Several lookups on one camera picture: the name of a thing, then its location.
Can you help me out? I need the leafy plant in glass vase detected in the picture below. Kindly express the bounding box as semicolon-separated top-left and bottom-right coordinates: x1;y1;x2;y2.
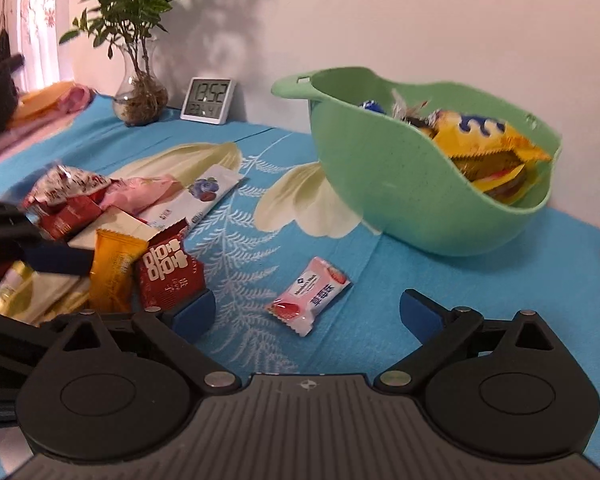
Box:
59;0;220;127

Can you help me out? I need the yellow snack bag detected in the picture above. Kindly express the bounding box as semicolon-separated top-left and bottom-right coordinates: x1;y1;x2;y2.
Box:
420;110;553;183

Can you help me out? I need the pink white candy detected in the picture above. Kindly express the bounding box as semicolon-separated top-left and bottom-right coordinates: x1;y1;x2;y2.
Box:
266;256;353;337

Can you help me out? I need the orange snack packet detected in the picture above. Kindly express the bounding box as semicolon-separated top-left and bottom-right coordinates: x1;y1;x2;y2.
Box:
87;228;150;313

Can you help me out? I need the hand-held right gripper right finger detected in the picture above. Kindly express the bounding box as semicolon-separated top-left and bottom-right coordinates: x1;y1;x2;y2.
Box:
375;287;556;396

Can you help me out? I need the dark red green snack packet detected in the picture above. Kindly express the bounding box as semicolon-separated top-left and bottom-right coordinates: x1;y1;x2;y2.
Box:
37;195;103;241

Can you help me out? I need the red white floral snack packet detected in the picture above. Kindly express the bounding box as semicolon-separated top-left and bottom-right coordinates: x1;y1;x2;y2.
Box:
22;162;112;211

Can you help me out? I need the clear walnut candy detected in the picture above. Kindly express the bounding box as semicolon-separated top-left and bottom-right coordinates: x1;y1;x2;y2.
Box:
390;89;433;123

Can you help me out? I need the white floral curtain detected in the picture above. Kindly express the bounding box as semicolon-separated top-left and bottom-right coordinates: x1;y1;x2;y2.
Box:
17;0;78;92

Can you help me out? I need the white digital clock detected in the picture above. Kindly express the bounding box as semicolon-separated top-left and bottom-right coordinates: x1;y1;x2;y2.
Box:
180;76;237;126

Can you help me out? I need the green plastic bowl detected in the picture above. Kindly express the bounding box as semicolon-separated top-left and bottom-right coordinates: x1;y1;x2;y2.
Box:
271;66;563;258

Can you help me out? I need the cream white snack packet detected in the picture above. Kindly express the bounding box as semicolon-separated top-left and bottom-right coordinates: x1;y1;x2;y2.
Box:
67;207;156;253

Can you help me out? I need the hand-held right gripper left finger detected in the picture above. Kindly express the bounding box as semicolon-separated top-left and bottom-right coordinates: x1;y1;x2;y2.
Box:
50;287;243;396

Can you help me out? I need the cream green gold packet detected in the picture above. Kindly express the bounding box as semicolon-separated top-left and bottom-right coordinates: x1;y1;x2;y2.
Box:
0;260;93;326

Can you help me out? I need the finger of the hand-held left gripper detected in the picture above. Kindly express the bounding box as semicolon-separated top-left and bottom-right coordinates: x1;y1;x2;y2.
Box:
0;197;95;277
0;307;63;350

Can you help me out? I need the pink snack packet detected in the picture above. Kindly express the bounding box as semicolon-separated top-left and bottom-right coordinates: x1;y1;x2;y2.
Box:
99;175;188;223

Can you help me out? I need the pink cloth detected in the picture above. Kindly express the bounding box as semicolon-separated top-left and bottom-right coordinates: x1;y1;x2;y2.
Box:
0;84;101;166

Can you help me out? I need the red sausage stick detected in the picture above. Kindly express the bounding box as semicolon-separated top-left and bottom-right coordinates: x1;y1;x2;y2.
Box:
480;180;528;206

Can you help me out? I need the orange cloth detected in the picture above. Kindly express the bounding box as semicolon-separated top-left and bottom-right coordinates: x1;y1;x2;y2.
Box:
10;81;76;123

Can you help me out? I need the blue floral tablecloth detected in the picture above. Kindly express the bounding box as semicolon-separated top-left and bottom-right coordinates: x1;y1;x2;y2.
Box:
0;95;600;480

